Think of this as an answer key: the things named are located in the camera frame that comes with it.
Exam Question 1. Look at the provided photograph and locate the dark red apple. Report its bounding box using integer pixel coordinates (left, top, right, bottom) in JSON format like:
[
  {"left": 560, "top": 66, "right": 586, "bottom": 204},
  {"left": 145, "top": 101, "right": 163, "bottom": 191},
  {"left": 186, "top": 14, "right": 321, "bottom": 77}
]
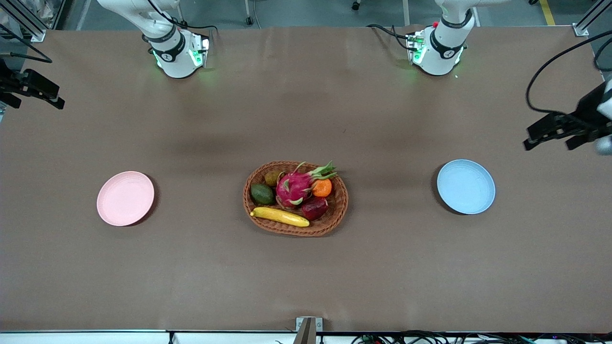
[{"left": 301, "top": 197, "right": 329, "bottom": 221}]

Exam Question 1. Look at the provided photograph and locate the yellow banana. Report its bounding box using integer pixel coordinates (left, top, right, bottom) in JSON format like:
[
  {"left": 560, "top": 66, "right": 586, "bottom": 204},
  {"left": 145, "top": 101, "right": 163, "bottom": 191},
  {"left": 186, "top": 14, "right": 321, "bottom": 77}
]
[{"left": 250, "top": 206, "right": 310, "bottom": 228}]

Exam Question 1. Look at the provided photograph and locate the light blue plate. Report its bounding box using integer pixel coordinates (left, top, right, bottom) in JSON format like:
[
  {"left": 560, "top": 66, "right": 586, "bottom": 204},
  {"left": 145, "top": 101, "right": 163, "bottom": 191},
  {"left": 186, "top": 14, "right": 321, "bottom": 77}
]
[{"left": 437, "top": 159, "right": 496, "bottom": 215}]

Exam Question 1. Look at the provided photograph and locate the pink plate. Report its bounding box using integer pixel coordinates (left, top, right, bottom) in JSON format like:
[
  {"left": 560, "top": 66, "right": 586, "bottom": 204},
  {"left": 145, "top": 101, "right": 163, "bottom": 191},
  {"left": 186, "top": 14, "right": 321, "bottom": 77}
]
[{"left": 97, "top": 171, "right": 155, "bottom": 226}]

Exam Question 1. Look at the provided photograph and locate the brown wicker basket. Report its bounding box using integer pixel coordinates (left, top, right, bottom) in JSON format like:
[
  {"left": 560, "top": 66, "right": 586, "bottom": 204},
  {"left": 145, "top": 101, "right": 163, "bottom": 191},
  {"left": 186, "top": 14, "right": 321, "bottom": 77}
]
[{"left": 242, "top": 161, "right": 349, "bottom": 237}]

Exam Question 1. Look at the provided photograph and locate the green avocado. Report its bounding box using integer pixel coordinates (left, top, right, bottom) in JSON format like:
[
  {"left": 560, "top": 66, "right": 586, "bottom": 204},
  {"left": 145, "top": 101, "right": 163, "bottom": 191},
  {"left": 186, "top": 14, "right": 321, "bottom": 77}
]
[{"left": 250, "top": 183, "right": 275, "bottom": 206}]

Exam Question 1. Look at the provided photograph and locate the pink dragon fruit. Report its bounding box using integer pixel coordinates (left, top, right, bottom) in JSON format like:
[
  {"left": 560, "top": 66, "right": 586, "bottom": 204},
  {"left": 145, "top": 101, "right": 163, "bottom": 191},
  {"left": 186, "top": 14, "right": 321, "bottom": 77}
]
[{"left": 275, "top": 161, "right": 338, "bottom": 210}]

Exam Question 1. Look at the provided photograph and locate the brown table cover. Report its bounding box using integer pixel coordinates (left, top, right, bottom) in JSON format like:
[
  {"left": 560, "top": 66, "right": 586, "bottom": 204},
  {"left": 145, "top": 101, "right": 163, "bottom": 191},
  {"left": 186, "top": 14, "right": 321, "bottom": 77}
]
[{"left": 0, "top": 25, "right": 612, "bottom": 333}]

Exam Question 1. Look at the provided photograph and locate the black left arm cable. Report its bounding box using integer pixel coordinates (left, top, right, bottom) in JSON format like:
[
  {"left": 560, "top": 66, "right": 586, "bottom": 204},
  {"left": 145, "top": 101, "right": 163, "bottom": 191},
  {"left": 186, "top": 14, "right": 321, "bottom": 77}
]
[{"left": 526, "top": 30, "right": 612, "bottom": 120}]

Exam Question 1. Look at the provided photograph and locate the aluminium frame post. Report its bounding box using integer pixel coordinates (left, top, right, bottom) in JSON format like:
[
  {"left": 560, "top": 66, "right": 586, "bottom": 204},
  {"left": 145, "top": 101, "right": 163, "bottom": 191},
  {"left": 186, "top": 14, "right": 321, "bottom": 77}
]
[
  {"left": 0, "top": 0, "right": 46, "bottom": 43},
  {"left": 573, "top": 0, "right": 612, "bottom": 36}
]

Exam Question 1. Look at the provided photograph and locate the black base cable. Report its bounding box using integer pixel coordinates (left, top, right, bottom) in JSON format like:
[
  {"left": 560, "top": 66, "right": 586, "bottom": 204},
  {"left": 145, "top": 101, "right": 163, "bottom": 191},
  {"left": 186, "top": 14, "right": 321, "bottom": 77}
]
[
  {"left": 170, "top": 18, "right": 219, "bottom": 34},
  {"left": 367, "top": 24, "right": 413, "bottom": 51}
]

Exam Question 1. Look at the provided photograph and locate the tangled cable bundle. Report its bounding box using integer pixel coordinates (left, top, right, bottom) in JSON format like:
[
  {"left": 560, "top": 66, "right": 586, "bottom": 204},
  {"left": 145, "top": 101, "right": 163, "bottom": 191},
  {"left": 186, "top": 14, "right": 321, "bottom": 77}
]
[{"left": 351, "top": 330, "right": 612, "bottom": 344}]

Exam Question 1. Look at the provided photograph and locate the white table frame rail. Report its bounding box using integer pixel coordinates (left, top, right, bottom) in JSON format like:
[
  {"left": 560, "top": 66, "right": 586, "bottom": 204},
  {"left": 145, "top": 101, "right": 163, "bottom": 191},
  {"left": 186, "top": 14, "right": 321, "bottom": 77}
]
[{"left": 0, "top": 330, "right": 612, "bottom": 344}]

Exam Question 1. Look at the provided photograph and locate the metal table edge bracket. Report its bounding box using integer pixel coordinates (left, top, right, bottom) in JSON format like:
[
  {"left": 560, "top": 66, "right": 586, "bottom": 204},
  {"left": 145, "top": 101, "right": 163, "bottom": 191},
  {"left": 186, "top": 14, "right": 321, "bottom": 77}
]
[{"left": 293, "top": 317, "right": 323, "bottom": 344}]

